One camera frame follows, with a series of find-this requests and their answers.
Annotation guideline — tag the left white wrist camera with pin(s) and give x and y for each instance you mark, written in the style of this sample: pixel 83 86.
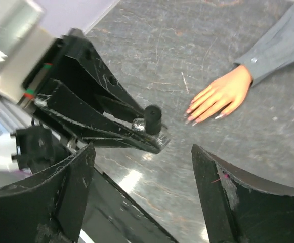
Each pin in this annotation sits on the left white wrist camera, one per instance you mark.
pixel 22 44

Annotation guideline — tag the mannequin hand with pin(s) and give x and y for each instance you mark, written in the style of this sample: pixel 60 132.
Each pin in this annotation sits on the mannequin hand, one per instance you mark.
pixel 222 96

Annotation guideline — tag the nail polish bottle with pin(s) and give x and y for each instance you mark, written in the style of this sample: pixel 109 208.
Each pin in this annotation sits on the nail polish bottle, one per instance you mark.
pixel 160 140

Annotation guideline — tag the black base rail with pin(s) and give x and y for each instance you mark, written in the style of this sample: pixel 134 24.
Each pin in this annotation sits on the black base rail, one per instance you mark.
pixel 113 216

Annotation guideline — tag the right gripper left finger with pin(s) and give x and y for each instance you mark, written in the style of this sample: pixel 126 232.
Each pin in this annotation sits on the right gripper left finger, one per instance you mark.
pixel 50 205

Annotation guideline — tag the black nail polish cap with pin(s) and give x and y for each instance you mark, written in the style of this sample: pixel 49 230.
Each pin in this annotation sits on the black nail polish cap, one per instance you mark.
pixel 152 119

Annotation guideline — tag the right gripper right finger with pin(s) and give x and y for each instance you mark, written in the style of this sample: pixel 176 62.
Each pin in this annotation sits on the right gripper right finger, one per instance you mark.
pixel 239 206

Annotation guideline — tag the grey shirt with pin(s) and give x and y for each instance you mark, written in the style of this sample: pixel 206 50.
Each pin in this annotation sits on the grey shirt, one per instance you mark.
pixel 273 51

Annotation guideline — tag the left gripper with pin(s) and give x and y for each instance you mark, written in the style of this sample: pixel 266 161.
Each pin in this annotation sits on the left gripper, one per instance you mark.
pixel 92 83

